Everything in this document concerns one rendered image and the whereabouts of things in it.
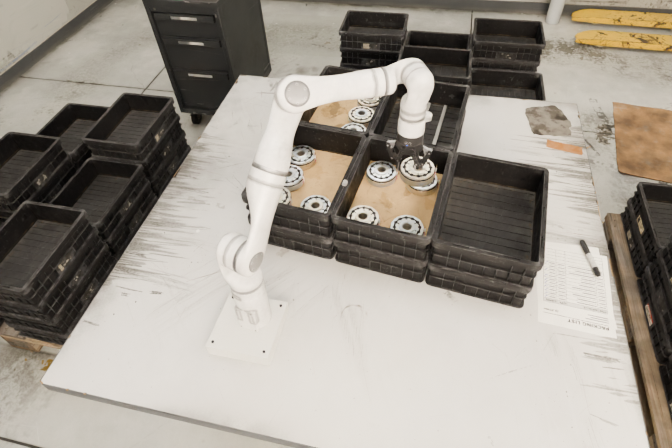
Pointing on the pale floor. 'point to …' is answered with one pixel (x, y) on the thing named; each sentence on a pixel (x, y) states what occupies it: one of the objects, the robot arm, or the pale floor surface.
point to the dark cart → (209, 33)
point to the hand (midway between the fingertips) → (407, 166)
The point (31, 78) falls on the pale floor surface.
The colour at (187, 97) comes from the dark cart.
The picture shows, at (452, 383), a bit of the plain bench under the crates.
